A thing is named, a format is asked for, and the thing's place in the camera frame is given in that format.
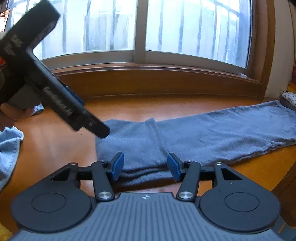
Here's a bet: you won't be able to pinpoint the grey-blue sweatpants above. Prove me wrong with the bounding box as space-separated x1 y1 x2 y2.
95 101 295 187

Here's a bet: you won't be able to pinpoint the person's left hand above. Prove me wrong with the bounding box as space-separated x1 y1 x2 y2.
0 103 34 132

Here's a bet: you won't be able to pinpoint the window with metal bars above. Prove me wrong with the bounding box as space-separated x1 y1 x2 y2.
4 0 256 77

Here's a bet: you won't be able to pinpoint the light blue denim garment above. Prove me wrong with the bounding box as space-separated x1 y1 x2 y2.
0 127 24 190

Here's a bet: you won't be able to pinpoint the white grey patterned folded cloth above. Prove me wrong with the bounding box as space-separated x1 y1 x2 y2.
279 91 296 111

